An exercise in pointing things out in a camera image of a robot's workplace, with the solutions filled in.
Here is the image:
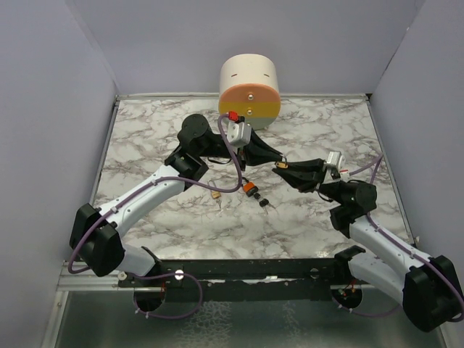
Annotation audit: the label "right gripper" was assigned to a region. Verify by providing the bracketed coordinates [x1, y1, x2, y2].
[273, 158, 346, 206]

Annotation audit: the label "brass padlock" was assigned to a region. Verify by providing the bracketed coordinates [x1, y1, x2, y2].
[275, 155, 289, 169]
[208, 181, 221, 200]

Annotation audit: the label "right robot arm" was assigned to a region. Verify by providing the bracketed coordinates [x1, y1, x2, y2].
[273, 152, 463, 332]

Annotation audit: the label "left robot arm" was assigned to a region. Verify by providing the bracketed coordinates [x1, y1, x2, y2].
[68, 112, 284, 286]

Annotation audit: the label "orange black padlock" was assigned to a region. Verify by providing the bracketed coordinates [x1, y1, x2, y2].
[242, 177, 259, 197]

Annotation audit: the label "black keys of orange padlock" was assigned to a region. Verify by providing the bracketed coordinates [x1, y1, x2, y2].
[253, 193, 275, 214]

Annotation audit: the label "round three-drawer storage box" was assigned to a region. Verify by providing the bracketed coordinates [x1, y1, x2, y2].
[218, 54, 281, 130]

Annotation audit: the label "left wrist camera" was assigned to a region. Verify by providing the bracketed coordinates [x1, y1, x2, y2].
[227, 112, 252, 148]

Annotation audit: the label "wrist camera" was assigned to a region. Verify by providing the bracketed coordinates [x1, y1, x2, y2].
[227, 112, 252, 148]
[324, 151, 349, 182]

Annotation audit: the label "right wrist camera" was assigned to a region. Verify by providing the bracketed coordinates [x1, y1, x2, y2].
[324, 151, 349, 182]

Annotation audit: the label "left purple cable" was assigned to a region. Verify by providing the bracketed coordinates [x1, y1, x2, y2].
[67, 112, 244, 319]

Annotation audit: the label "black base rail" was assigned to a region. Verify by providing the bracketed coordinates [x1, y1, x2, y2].
[106, 246, 364, 309]

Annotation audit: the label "aluminium frame rail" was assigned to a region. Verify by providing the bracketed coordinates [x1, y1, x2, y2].
[57, 261, 124, 291]

